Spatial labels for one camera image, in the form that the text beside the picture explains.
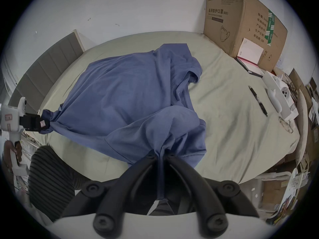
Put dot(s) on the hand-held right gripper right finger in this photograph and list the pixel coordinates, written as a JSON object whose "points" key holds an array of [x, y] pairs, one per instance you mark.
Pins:
{"points": [[206, 195]]}

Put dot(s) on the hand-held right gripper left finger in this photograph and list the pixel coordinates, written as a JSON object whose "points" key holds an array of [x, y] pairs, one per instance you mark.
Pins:
{"points": [[112, 195]]}

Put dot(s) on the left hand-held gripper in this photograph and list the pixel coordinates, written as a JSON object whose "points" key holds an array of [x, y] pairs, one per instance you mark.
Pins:
{"points": [[15, 123]]}

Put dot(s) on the blue shirt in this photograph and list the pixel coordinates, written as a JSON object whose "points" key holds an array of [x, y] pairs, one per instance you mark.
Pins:
{"points": [[134, 101]]}

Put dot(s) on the person's left hand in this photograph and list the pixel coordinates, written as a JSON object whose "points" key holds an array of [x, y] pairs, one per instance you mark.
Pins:
{"points": [[12, 153]]}

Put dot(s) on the grey padded headboard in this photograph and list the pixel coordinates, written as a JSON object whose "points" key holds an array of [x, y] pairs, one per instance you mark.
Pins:
{"points": [[47, 71]]}

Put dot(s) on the bed with pale green sheet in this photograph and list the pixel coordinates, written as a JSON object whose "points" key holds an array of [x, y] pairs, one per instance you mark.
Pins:
{"points": [[224, 103]]}

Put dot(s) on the eyeglasses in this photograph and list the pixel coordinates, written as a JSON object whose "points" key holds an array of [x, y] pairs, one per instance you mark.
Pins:
{"points": [[286, 125]]}

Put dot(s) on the black pen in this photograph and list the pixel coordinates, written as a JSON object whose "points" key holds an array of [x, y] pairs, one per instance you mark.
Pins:
{"points": [[258, 100]]}

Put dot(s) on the notebook with white cover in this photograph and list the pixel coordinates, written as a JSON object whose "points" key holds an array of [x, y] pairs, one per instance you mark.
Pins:
{"points": [[250, 56]]}

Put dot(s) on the large brown cardboard carton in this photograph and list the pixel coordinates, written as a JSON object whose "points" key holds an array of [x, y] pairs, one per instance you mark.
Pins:
{"points": [[246, 24]]}

